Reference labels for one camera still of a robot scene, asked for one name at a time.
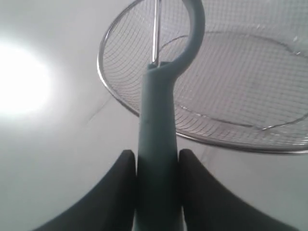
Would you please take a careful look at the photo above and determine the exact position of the teal handled peeler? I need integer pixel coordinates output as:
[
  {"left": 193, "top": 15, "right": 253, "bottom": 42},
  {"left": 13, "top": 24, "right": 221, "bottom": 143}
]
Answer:
[{"left": 134, "top": 0, "right": 205, "bottom": 231}]

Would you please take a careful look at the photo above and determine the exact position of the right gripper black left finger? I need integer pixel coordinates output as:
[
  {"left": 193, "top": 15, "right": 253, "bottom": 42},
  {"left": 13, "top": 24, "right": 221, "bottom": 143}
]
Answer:
[{"left": 37, "top": 150, "right": 137, "bottom": 231}]

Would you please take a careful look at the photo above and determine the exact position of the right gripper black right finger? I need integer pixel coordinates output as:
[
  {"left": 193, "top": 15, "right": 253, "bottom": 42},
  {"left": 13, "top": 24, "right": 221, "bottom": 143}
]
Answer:
[{"left": 179, "top": 149, "right": 296, "bottom": 231}]

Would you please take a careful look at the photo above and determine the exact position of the oval wire mesh basket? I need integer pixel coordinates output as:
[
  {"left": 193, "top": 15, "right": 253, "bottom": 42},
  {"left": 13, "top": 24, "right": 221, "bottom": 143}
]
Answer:
[{"left": 97, "top": 0, "right": 308, "bottom": 154}]

